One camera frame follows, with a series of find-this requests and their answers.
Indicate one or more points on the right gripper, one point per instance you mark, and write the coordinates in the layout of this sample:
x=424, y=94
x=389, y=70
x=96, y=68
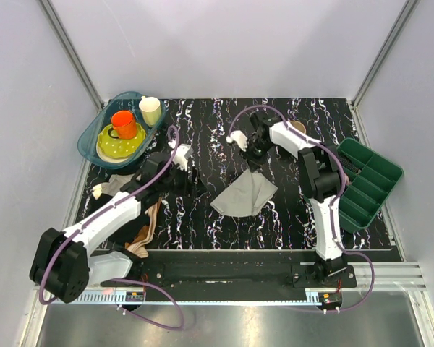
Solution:
x=253, y=162

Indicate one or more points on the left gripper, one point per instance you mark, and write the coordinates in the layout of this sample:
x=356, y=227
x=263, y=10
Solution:
x=196, y=187

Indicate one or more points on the grey underwear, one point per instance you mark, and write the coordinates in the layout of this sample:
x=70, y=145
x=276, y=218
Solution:
x=244, y=197

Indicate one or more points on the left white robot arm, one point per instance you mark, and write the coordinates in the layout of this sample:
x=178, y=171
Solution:
x=65, y=263

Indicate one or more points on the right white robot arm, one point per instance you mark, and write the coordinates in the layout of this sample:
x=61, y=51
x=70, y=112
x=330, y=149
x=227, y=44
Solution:
x=321, y=178

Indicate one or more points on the black white striped rolled underwear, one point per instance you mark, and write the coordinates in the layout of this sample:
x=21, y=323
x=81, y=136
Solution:
x=348, y=165

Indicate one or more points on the beige ceramic mug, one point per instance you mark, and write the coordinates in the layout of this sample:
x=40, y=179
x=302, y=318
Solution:
x=299, y=126

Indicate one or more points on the light grey garment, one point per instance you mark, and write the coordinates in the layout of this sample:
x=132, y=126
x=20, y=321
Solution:
x=112, y=186

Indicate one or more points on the black garment pile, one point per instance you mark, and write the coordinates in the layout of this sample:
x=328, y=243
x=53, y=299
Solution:
x=128, y=231

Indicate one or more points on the beige tan garment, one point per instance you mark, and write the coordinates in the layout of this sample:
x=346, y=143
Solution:
x=146, y=233

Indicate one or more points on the yellow green dotted plate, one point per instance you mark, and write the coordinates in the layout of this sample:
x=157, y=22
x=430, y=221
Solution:
x=110, y=147

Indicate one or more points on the cream yellow cup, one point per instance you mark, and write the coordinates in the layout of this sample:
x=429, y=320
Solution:
x=150, y=108

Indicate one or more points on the orange cup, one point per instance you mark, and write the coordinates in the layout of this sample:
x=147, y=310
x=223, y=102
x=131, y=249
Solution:
x=123, y=126

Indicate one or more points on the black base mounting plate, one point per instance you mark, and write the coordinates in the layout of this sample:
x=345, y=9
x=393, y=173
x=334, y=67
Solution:
x=225, y=276

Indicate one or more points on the teal transparent plastic basin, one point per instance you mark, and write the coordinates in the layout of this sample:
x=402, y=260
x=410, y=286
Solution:
x=126, y=101

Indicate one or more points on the green plastic divided organizer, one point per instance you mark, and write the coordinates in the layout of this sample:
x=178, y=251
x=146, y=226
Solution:
x=367, y=192

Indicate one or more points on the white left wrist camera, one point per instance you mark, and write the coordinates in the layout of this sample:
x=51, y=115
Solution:
x=180, y=155

